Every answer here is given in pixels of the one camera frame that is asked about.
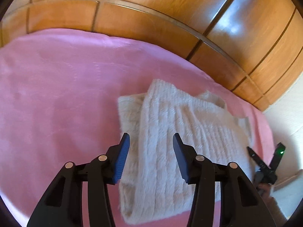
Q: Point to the person's right hand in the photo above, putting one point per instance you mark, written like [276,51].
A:
[264,190]

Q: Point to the pink bedspread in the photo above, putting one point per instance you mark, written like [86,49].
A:
[59,92]

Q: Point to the orange wooden wardrobe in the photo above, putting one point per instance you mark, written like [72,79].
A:
[251,47]

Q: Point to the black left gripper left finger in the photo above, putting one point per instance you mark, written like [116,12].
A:
[61,203]

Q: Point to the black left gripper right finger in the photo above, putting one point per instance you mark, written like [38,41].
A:
[241,205]

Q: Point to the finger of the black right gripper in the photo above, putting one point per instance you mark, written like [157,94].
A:
[257,159]

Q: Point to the white knitted sweater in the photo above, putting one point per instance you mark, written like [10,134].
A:
[151,187]

